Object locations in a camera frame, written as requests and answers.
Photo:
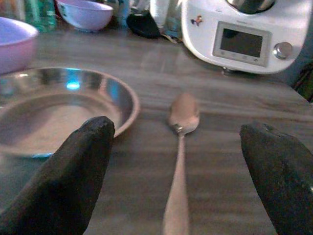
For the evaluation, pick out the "silver metal spoon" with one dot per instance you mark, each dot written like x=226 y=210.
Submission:
x=181 y=156

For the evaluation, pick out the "lilac bowl with white rim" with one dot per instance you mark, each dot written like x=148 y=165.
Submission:
x=85 y=14

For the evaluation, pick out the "white cylindrical container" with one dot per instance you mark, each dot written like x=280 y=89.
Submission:
x=159 y=11

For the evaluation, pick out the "round stainless steel plate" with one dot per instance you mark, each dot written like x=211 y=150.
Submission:
x=66 y=110

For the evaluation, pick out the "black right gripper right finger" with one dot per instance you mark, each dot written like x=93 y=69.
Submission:
x=278 y=176

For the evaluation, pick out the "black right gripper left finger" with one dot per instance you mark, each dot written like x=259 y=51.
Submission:
x=66 y=176

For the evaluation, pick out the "black cloth lump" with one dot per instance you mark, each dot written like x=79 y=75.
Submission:
x=143 y=24

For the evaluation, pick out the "white kitchen cooking machine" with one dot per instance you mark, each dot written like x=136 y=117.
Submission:
x=244 y=34

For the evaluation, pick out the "large lilac plastic bowl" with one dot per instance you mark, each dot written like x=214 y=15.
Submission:
x=13 y=44

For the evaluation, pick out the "green glass bottle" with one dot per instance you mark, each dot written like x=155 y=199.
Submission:
x=40 y=14

